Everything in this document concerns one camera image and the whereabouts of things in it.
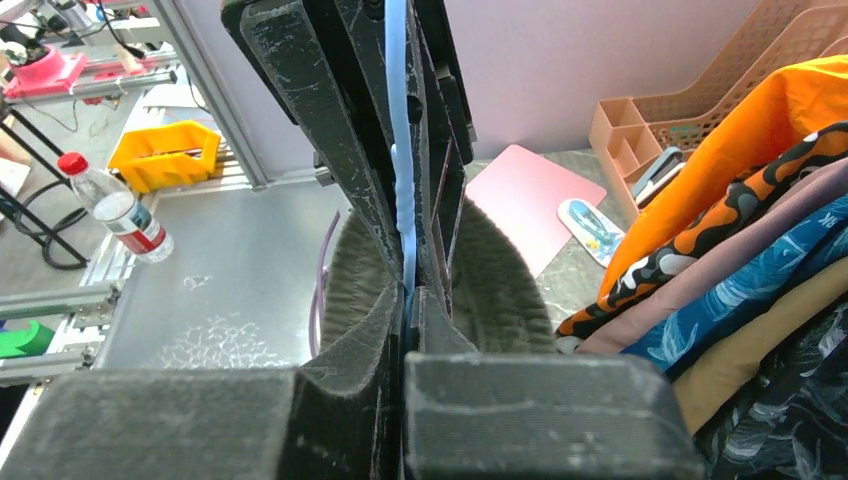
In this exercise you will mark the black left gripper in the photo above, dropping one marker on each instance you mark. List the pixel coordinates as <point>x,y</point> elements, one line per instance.
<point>323,62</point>

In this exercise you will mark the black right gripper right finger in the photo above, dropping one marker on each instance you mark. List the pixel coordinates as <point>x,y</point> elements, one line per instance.
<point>474,415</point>

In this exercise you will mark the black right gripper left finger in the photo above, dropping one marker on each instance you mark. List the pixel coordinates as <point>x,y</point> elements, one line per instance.
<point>335,417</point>

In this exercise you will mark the blue wire hanger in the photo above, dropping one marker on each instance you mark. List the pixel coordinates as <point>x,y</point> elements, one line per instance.
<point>395,36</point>

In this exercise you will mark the olive green shorts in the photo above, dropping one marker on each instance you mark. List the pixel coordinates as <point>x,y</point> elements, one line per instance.
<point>496,302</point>

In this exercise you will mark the brown hanging shorts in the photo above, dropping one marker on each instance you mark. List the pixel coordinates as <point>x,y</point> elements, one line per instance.
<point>728,365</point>

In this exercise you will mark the pink hanging shorts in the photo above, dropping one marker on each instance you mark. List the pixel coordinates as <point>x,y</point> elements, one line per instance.
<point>815,191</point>

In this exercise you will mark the dark leaf-print shorts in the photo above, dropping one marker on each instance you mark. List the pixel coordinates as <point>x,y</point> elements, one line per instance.
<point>790,421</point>

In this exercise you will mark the blue patterned shorts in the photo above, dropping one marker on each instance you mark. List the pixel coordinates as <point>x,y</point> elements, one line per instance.
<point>799,254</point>

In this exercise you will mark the orange hanging shorts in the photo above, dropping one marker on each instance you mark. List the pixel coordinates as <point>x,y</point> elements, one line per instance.
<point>787,106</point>

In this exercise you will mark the black orange patterned shorts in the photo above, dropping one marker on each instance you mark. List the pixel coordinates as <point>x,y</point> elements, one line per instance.
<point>745,198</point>

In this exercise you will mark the pink clipboard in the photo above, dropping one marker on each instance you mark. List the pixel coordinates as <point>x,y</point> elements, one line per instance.
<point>520,191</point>

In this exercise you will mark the blue correction tape package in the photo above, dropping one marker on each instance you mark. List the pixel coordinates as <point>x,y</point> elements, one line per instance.
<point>595,232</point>

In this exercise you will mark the clear plastic water bottle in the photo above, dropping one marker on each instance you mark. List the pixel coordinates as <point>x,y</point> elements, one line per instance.
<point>115,206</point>

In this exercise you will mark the green plastic part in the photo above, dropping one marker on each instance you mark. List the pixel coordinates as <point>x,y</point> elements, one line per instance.
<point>29,342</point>

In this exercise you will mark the yellow plastic bin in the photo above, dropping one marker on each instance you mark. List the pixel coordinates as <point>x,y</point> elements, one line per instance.
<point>178,154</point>

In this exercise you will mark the peach desk organizer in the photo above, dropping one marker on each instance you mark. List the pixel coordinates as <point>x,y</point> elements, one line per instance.
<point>628,134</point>

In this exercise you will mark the white stapler in organizer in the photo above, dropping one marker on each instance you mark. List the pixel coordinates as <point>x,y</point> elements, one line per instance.
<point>660,172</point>

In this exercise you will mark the pink red equipment stand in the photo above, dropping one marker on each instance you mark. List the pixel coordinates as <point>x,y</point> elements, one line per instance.
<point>35,72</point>

